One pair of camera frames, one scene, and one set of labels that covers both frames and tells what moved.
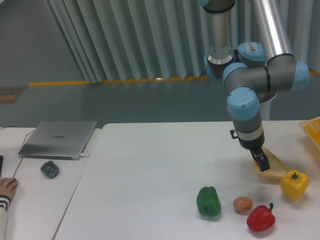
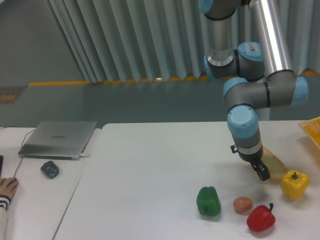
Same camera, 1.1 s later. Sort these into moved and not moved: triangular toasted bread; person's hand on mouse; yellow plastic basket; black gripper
Moved: black gripper
Not moved: triangular toasted bread; yellow plastic basket; person's hand on mouse
